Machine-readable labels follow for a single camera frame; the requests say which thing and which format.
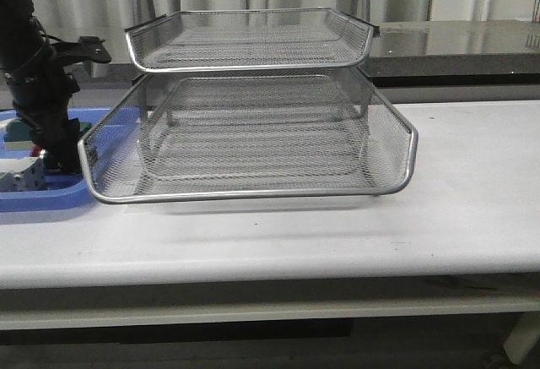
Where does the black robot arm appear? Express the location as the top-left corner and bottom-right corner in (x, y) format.
(1, 0), (86, 174)

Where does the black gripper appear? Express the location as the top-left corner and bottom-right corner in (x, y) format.
(4, 46), (81, 175)

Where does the white circuit breaker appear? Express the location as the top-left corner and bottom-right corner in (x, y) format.
(1, 157), (46, 193)

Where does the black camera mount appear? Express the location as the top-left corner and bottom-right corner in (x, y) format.
(51, 36), (111, 67)

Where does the red emergency stop button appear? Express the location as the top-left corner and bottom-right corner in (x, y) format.
(30, 145), (62, 173)

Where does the green and beige terminal block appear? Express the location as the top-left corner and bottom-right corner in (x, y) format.
(1, 118), (92, 159)

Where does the dark stone counter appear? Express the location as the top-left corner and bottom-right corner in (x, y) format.
(71, 20), (540, 90)

